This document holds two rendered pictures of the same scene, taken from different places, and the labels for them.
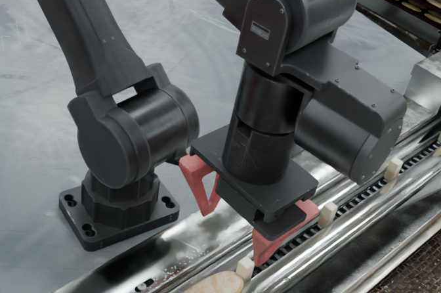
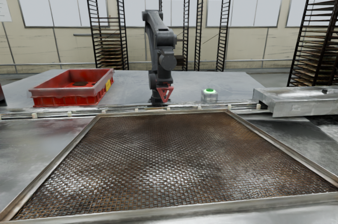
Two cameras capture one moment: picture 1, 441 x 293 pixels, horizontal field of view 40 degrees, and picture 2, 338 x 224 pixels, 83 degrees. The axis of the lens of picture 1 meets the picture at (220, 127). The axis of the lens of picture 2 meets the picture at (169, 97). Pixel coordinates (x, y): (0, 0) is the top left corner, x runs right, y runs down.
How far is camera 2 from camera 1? 62 cm
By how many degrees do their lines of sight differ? 41
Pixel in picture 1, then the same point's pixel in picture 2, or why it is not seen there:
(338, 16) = (167, 38)
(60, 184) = not seen: hidden behind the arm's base
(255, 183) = (159, 78)
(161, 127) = not seen: hidden behind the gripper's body
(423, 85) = (255, 94)
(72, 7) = (152, 56)
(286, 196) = (163, 80)
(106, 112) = (151, 73)
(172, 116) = not seen: hidden behind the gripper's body
